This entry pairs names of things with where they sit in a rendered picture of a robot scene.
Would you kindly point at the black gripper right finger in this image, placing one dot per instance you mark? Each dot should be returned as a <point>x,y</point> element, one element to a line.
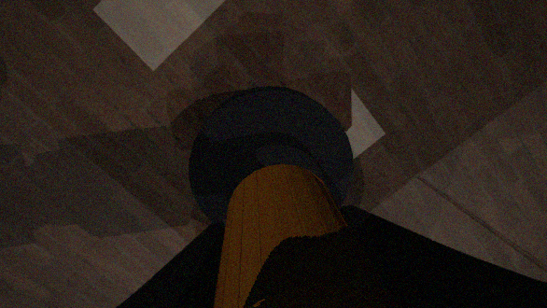
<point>420,273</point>

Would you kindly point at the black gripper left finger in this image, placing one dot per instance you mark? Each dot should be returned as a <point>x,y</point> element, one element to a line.
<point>189,280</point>

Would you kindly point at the orange ribbed knob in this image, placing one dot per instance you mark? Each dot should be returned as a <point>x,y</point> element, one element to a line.
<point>287,244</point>

